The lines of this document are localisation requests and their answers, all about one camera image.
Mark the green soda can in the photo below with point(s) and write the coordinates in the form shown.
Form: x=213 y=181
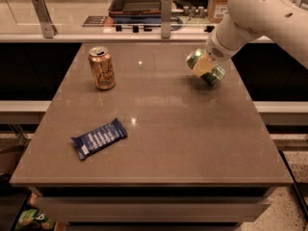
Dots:
x=215 y=75

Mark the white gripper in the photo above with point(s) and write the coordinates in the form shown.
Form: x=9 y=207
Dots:
x=214 y=53

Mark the green snack bag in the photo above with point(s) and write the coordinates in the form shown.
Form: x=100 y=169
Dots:
x=34 y=220

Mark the cardboard box with label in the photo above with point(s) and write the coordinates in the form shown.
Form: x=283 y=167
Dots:
x=216 y=10

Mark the blue snack bar wrapper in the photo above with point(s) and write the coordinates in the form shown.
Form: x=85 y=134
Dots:
x=99 y=138

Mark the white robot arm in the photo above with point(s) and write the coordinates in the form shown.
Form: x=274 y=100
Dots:
x=282 y=21

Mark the metal glass bracket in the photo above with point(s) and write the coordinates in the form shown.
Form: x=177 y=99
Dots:
x=165 y=18
x=47 y=26

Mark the middle metal glass bracket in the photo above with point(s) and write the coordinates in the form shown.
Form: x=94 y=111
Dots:
x=165 y=18

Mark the orange soda can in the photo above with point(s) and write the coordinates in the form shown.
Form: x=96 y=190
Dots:
x=102 y=67

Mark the grey table drawer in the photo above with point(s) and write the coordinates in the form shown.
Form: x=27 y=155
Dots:
x=152 y=209

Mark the left metal glass bracket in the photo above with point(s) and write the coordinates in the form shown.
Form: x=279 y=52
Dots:
x=47 y=26

